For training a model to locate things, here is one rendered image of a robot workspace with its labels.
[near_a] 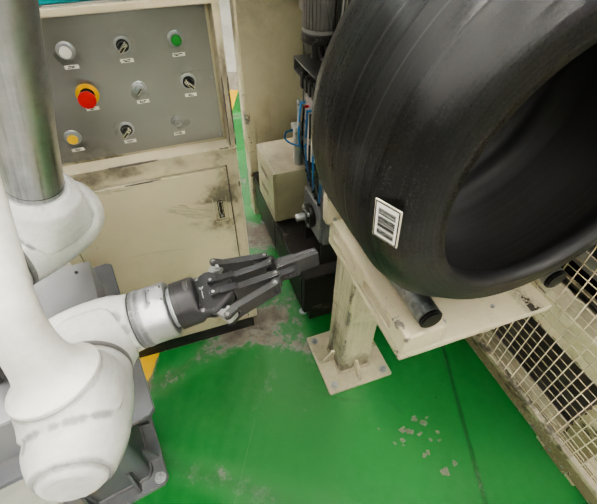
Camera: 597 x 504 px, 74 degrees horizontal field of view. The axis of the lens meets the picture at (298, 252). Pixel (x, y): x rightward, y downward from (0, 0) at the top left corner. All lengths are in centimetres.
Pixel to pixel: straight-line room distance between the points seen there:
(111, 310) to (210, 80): 70
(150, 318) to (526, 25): 56
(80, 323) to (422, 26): 56
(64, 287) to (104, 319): 48
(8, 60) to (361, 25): 47
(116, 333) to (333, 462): 109
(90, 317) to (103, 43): 67
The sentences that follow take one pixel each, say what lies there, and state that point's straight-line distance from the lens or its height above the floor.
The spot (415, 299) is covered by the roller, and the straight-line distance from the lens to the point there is 75.
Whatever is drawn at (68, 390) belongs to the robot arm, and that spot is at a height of 109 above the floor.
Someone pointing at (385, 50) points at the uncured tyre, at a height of 133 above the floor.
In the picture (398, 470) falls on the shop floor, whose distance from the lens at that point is 158.
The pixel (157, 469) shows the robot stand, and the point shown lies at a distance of 160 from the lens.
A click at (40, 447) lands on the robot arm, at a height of 107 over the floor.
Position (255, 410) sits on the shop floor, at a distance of 162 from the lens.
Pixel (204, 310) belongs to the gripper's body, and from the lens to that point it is 62.
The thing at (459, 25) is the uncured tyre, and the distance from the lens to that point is 47.
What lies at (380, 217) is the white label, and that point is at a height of 116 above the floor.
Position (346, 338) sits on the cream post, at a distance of 146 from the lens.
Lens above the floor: 149
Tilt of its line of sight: 45 degrees down
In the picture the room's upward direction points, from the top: straight up
